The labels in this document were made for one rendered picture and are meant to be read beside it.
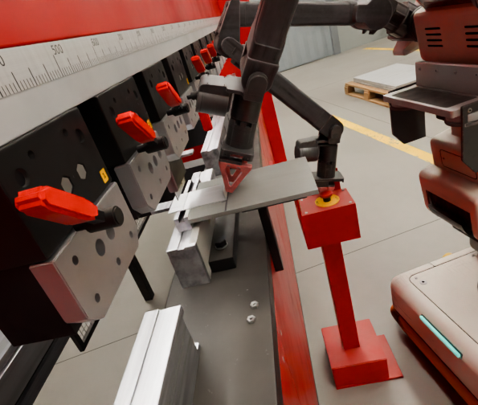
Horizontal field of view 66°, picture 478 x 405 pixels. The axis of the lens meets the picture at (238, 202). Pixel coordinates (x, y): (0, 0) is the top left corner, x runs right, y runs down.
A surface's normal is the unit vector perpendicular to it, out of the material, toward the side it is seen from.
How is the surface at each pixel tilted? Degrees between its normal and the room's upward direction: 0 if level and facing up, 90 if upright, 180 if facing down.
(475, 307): 0
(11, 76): 90
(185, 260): 90
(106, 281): 90
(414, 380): 0
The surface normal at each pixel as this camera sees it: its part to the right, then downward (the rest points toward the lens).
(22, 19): 0.96, -0.23
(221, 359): -0.27, -0.86
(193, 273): -0.03, 0.46
